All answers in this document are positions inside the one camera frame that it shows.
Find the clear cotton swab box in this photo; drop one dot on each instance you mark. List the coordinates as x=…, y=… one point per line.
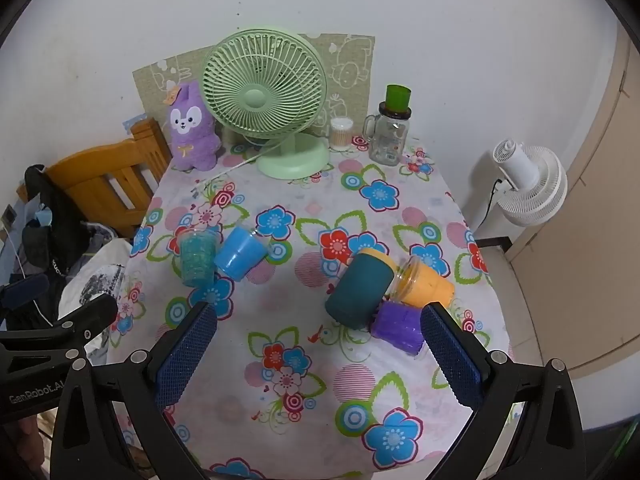
x=341, y=135

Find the dark teal cup yellow rim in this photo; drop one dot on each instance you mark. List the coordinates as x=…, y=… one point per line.
x=357, y=287

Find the blue face mask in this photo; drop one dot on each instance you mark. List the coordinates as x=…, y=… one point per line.
x=44, y=218

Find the glass mug jar green lid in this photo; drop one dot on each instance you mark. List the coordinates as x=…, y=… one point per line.
x=387, y=137

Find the green desk fan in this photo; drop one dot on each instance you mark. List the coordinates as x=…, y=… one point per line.
x=260, y=97

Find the wooden chair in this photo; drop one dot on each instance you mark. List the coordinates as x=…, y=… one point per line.
x=100, y=170

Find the teal glitter cup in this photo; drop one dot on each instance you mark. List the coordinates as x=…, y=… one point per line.
x=196, y=260

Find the beige cartoon print board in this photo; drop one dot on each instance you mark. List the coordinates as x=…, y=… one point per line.
x=350, y=65

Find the orange cup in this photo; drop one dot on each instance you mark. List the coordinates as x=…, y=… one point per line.
x=425, y=285

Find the white printed cloth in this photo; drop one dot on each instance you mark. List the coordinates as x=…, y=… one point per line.
x=95, y=275

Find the clothes pile on chair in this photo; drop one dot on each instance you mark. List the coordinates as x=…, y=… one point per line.
x=55, y=200

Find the purple cup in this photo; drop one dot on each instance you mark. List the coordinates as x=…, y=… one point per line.
x=397, y=327

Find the blue cup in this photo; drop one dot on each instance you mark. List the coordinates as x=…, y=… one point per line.
x=237, y=255

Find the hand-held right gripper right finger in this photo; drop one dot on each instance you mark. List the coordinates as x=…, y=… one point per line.
x=452, y=360

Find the white floor fan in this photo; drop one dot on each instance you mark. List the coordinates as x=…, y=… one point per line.
x=532, y=180

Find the purple plush toy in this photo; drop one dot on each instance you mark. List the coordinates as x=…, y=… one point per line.
x=192, y=135

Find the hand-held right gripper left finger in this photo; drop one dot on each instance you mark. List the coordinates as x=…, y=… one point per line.
x=182, y=360

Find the beige door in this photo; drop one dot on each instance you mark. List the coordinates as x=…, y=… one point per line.
x=590, y=210

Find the floral tablecloth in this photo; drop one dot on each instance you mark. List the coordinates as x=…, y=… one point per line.
x=280, y=305

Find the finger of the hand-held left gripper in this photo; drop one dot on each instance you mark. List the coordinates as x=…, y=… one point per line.
x=25, y=292
x=87, y=317

